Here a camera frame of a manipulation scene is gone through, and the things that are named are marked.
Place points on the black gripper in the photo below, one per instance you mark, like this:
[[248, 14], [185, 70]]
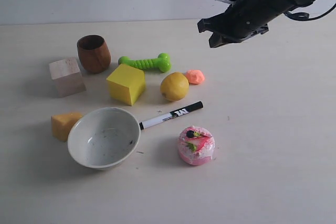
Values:
[[242, 20]]

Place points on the small orange pink object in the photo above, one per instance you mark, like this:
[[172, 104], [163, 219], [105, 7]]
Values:
[[195, 76]]

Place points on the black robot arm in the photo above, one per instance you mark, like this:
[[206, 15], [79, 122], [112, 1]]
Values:
[[303, 17]]

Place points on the green toy dog bone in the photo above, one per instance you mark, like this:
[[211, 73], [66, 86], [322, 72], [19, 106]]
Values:
[[162, 62]]

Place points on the yellow lemon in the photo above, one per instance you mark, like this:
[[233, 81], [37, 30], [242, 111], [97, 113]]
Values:
[[174, 87]]

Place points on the black white marker pen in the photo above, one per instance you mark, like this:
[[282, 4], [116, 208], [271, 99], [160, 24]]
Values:
[[171, 115]]

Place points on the yellow cube block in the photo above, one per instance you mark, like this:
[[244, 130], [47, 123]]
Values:
[[126, 84]]

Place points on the pink toy cake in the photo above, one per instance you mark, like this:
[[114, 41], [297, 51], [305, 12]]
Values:
[[196, 145]]

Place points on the brown wooden cup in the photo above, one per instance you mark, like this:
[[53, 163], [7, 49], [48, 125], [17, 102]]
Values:
[[93, 53]]

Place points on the light wooden cube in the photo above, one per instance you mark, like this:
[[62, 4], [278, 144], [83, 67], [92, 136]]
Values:
[[67, 77]]

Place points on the white ceramic bowl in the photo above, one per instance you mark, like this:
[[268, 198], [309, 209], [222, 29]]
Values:
[[104, 138]]

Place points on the yellow cheese wedge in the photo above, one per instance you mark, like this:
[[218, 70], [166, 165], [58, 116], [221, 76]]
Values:
[[61, 124]]

